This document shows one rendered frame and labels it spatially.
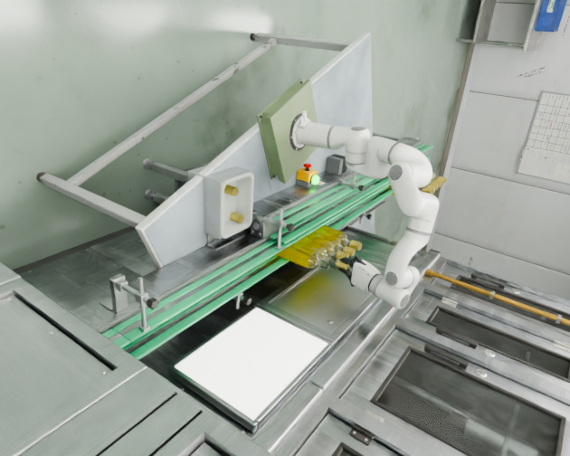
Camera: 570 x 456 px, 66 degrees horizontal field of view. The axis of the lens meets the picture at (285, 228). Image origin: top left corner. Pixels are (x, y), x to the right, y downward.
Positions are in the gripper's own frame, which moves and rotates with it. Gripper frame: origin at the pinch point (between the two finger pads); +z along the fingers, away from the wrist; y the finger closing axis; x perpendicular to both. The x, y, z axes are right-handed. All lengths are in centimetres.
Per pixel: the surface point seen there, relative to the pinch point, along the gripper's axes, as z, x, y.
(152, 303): -3, 80, 16
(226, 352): -3, 57, -12
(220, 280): 12, 50, 4
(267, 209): 31.4, 15.5, 15.6
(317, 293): 4.9, 8.9, -12.6
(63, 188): 80, 78, 20
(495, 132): 201, -551, -49
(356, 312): -13.5, 5.7, -11.9
